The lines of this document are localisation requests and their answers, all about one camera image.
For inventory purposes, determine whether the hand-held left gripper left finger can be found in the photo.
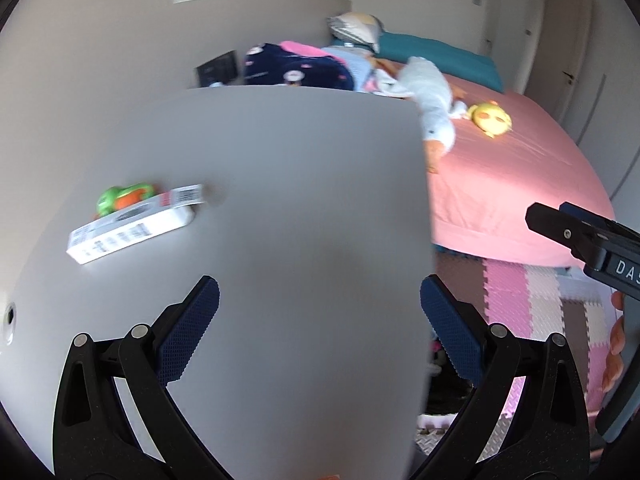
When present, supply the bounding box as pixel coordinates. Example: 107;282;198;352
51;275;221;480

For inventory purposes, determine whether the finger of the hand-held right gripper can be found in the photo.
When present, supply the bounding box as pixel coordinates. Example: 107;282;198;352
525;202;609;262
559;201;640;242

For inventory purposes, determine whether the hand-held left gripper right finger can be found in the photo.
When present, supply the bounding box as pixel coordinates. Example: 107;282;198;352
414;274;594;480

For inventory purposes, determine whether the person's right hand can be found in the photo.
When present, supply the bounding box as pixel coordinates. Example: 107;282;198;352
601;290;627;394

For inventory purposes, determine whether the pink bed sheet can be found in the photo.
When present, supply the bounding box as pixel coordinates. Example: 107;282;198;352
385;57;617;269

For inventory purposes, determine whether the pink and white foam mat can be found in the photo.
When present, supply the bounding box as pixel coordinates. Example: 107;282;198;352
415;251;627;462

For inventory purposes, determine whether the white cardboard box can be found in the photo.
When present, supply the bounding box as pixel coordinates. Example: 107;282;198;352
67;184;206;265

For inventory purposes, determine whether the yellow plush toy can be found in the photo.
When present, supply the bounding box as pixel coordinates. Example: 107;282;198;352
467;102;514;140

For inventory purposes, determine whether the green toy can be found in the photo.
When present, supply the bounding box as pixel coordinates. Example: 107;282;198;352
96;181;157;217

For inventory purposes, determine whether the beige room door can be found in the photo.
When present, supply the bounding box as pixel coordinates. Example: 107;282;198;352
522;0;608;133

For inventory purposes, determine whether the white garment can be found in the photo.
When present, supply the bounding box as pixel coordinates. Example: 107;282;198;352
374;55;469;154

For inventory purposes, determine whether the teal pillow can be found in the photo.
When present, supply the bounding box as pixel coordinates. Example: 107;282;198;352
374;32;504;94

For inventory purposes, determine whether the white wardrobe door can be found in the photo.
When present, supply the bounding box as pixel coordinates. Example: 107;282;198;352
482;0;547;96

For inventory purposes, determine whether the light blue cloth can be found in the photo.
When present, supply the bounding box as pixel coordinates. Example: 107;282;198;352
321;45;377;92

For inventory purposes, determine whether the navy printed blanket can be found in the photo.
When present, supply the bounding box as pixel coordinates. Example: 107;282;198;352
243;42;356;92

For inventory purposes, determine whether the plaid pillow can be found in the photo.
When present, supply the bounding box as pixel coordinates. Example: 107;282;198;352
327;12;386;54

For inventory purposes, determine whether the pink cloth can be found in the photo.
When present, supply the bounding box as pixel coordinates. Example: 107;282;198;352
279;40;327;59

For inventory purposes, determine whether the black cable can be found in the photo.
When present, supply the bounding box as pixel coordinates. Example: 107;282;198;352
611;149;640;197

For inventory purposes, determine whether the round cable grommet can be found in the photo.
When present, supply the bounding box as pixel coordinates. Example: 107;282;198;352
2;302;17;346

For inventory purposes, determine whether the black wall socket panel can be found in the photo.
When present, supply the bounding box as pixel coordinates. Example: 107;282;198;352
194;49;239;89

